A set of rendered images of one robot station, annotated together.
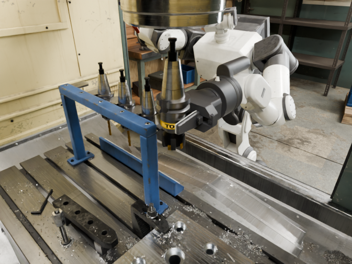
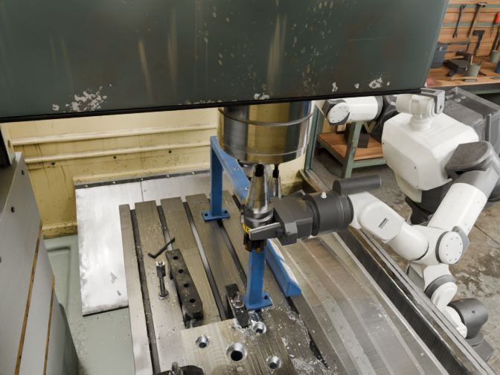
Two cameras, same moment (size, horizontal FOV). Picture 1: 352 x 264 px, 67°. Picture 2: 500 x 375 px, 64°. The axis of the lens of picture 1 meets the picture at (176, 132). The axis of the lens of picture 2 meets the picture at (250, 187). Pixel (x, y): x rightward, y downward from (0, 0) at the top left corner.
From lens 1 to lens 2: 0.39 m
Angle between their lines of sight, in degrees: 24
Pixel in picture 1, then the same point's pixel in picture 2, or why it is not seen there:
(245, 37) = (452, 131)
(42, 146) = (191, 186)
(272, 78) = (452, 201)
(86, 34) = not seen: hidden behind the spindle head
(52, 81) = not seen: hidden behind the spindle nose
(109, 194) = (222, 265)
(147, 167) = (251, 254)
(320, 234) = not seen: outside the picture
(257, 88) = (372, 217)
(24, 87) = (190, 120)
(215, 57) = (402, 146)
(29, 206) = (149, 246)
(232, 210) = (359, 344)
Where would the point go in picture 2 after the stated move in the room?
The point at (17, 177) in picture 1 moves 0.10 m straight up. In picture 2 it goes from (152, 213) to (149, 190)
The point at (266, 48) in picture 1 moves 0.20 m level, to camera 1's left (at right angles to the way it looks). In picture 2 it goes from (466, 158) to (389, 138)
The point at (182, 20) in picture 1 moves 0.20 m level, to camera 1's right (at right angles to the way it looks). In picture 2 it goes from (247, 157) to (373, 196)
